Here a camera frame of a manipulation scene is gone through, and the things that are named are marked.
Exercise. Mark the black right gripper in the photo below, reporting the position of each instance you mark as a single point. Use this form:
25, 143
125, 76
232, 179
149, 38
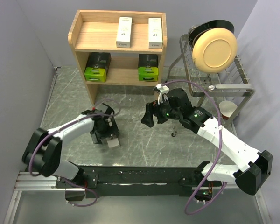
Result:
153, 108

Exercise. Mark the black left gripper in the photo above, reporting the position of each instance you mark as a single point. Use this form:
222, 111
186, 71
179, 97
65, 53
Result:
111, 131

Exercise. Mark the white Harry's labelled razor box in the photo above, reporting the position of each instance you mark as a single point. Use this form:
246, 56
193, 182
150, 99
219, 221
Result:
113, 142

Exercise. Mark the black green razor box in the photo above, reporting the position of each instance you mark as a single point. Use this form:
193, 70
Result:
148, 67
97, 67

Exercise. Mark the light wooden two-tier shelf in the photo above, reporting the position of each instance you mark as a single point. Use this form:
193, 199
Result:
96, 31

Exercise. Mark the white Harry's razor box front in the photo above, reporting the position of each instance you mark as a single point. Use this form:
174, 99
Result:
155, 38

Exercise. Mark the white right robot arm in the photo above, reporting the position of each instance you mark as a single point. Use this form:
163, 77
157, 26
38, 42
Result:
251, 167

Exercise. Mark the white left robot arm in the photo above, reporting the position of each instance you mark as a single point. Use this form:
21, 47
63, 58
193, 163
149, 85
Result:
43, 152

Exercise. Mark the red and white paper cup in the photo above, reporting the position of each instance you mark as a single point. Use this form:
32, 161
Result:
227, 108

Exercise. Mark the beige round plate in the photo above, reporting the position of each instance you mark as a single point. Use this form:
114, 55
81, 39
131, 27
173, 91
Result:
215, 50

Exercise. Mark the black round plate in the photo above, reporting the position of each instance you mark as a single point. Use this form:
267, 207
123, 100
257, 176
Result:
196, 31

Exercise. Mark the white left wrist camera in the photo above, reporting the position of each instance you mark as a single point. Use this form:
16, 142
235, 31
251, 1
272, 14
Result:
109, 120

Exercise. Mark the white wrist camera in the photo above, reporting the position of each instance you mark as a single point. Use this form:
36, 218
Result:
162, 90
109, 120

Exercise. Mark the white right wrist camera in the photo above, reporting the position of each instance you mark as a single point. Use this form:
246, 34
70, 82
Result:
162, 90

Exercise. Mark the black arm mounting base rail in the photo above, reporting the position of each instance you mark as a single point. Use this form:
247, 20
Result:
104, 181

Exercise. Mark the metal wire dish rack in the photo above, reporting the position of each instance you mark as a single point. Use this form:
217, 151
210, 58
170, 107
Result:
231, 84

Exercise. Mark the aluminium frame rail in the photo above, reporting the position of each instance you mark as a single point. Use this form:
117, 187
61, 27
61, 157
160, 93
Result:
36, 201

